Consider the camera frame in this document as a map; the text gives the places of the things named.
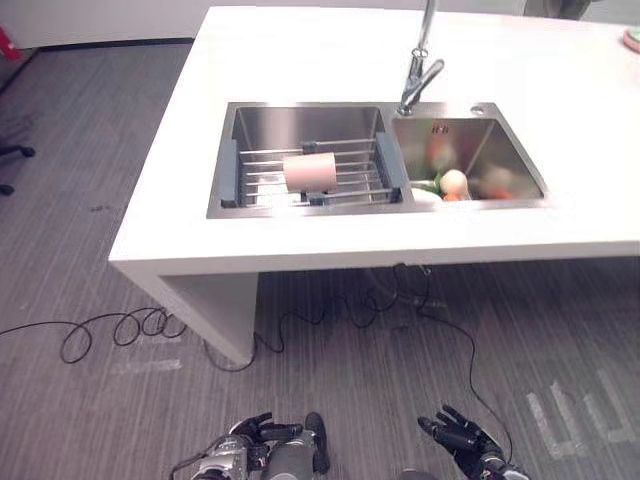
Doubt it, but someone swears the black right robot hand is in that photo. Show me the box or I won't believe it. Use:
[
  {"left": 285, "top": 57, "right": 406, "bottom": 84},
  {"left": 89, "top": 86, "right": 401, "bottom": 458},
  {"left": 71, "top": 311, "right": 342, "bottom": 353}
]
[{"left": 417, "top": 404, "right": 502, "bottom": 479}]

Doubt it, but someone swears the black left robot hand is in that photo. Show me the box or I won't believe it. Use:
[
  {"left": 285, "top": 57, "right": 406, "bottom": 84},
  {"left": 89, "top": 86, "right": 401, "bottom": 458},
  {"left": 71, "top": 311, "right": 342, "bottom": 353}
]
[{"left": 227, "top": 411, "right": 306, "bottom": 445}]

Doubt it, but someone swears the grey robot left leg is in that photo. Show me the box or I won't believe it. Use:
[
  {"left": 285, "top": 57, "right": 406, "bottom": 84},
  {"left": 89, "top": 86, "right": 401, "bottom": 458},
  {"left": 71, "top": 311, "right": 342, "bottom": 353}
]
[{"left": 263, "top": 411, "right": 332, "bottom": 480}]

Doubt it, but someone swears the white dish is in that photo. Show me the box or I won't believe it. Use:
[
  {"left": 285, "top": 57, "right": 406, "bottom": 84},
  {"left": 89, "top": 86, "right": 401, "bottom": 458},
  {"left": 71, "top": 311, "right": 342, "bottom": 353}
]
[{"left": 410, "top": 180, "right": 443, "bottom": 203}]

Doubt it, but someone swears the pink cup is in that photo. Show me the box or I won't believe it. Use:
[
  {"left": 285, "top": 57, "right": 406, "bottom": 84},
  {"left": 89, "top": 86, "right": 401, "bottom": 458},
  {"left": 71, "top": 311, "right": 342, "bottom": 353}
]
[{"left": 283, "top": 152, "right": 339, "bottom": 195}]

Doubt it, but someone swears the metal sink drain rack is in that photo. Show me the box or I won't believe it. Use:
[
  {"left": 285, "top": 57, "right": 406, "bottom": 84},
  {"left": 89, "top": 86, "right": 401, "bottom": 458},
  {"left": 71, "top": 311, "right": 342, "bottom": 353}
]
[{"left": 219, "top": 131, "right": 413, "bottom": 209}]

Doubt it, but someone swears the stainless steel double sink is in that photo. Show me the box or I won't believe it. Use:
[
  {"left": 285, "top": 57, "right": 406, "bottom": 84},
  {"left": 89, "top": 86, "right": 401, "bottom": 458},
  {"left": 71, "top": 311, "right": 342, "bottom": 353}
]
[{"left": 205, "top": 101, "right": 550, "bottom": 221}]

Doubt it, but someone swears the black office chair base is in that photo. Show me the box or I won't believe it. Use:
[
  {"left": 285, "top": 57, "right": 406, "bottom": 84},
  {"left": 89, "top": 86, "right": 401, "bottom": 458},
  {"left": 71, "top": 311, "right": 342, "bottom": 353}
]
[{"left": 0, "top": 142, "right": 37, "bottom": 197}]

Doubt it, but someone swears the chrome sink faucet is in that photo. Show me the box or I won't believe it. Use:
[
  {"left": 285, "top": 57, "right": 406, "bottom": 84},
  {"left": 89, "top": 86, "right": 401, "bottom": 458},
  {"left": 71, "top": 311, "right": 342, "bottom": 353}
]
[{"left": 396, "top": 0, "right": 446, "bottom": 118}]

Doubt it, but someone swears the dark object behind counter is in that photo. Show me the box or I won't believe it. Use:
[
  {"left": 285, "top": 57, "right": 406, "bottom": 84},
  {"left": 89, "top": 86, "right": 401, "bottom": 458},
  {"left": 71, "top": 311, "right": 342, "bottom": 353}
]
[{"left": 521, "top": 0, "right": 604, "bottom": 19}]

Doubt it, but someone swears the red object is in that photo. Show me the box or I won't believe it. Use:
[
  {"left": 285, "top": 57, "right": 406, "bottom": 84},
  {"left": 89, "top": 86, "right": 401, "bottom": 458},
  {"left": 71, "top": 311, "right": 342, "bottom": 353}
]
[{"left": 0, "top": 24, "right": 25, "bottom": 64}]

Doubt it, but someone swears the black floor cable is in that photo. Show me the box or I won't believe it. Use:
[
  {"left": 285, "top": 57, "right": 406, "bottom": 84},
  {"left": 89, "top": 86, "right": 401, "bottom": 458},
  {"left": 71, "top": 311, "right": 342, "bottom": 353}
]
[{"left": 0, "top": 262, "right": 516, "bottom": 464}]

